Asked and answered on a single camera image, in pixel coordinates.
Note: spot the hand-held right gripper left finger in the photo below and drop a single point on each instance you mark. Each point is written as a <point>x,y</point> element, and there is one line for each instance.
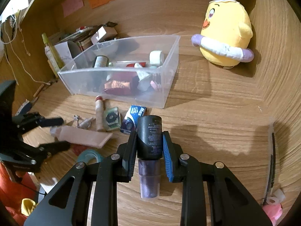
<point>130,156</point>

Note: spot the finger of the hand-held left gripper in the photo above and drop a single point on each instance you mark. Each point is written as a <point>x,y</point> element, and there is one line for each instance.
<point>50,121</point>
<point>57,146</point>

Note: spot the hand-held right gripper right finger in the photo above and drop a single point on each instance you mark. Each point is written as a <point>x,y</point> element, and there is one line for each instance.
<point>168,160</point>

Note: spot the pink tube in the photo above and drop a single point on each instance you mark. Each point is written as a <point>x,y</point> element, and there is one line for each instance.
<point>82,139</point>

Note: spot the clear plastic storage box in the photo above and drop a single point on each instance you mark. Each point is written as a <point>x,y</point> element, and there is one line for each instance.
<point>89,82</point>

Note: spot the red envelope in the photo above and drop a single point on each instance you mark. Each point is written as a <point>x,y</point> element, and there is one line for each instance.
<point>117,87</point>

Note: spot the black spray bottle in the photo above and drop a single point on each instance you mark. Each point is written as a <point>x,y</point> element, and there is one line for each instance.
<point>101,61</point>

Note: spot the small white tube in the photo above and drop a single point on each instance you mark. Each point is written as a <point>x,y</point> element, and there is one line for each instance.
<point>143,78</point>

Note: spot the pale green tube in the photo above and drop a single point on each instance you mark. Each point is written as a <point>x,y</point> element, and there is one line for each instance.
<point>121,63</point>

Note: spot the blue white carton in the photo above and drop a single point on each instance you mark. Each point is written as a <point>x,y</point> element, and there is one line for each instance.
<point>24,106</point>

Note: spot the brown wooden stick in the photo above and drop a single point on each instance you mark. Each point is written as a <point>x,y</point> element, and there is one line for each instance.
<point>38,90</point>

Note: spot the teal tape roll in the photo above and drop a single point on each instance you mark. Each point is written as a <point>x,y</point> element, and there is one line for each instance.
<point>90,155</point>

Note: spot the small dark blue box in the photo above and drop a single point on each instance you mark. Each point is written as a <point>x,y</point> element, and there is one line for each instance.
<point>131,119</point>

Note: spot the small green white box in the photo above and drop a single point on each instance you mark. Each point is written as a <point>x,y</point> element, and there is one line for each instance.
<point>112,119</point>

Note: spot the cream tube with red cap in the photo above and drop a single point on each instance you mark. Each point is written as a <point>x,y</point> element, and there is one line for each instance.
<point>100,115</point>

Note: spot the orange cloth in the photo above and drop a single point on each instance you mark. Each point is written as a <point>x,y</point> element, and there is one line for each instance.
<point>11,193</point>

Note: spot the yellow cloth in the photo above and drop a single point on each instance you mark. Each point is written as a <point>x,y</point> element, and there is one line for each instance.
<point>28,207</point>

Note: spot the green spray bottle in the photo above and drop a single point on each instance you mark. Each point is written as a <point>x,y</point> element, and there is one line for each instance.
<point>53,49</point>

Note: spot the white folded paper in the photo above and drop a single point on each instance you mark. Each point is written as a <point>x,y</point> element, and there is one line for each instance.
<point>62,49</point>

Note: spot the stack of booklets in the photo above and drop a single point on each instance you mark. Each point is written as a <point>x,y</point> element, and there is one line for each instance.
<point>82,36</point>

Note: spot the white red marker pen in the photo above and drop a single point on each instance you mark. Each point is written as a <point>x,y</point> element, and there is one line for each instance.
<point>82,28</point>

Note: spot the transparent ruler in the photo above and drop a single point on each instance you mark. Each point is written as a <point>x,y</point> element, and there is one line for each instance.
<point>270,164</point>

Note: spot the small white cardboard box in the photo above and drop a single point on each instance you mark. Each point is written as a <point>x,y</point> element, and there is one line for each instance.
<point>104,34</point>

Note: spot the pink plush toy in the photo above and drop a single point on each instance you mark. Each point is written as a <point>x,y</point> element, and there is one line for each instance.
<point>272,213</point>

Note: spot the pink sticky note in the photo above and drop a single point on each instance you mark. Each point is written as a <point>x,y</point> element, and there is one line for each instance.
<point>73,4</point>

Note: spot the yellow chick plush toy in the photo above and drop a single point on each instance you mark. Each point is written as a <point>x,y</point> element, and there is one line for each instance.
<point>228,28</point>

